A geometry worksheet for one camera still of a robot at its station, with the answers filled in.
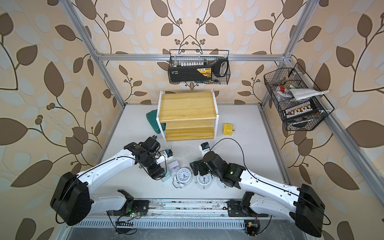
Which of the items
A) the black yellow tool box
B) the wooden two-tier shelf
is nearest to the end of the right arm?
the wooden two-tier shelf

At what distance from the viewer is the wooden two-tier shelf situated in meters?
0.71

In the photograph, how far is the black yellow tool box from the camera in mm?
840

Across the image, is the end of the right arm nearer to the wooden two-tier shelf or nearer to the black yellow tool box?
the wooden two-tier shelf

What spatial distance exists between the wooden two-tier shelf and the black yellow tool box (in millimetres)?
114
